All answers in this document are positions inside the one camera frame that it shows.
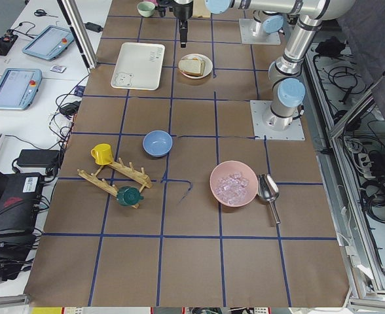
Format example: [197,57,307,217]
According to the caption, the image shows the aluminium frame post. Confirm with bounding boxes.
[57,0,98,70]

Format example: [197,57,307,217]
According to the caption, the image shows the yellow cup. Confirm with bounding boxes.
[90,143,114,166]

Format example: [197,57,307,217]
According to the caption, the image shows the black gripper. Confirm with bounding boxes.
[156,0,193,48]

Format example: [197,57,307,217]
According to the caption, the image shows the pink bowl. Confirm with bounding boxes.
[210,160,258,207]

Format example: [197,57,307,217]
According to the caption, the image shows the wooden cutting board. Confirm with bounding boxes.
[192,0,211,18]

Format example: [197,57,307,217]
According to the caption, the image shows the cream round plate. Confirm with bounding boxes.
[178,54,213,79]

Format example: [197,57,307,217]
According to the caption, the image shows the upper teach pendant tablet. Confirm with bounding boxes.
[22,25,74,60]

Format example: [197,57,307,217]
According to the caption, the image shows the green mug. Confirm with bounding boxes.
[116,186,143,208]

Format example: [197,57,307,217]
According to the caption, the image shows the black laptop computer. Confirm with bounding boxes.
[0,160,46,262]

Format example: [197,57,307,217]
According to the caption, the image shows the cream bear serving tray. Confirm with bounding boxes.
[111,43,165,90]

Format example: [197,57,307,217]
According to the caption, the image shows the wooden dish rack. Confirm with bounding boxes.
[77,157,154,210]

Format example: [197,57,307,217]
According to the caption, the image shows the blue bowl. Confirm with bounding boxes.
[143,130,173,157]

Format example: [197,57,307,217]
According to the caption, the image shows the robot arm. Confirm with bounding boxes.
[205,0,354,131]

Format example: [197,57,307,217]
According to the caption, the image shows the bread slice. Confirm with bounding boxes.
[178,59,205,77]

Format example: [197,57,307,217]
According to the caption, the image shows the black power adapter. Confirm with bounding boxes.
[84,22,103,33]

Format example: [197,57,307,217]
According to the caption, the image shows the teach pendant tablet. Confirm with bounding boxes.
[0,68,43,111]
[22,25,74,60]

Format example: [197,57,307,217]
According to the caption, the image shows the metal ladle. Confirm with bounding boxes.
[257,173,281,224]

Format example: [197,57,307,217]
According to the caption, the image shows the large black power brick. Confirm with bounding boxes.
[16,149,59,168]

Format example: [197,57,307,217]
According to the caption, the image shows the lower teach pendant tablet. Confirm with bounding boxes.
[0,68,43,111]

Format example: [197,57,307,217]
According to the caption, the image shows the black scissors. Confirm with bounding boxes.
[33,9,58,18]

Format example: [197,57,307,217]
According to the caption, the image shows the green bowl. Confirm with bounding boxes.
[137,1,155,18]

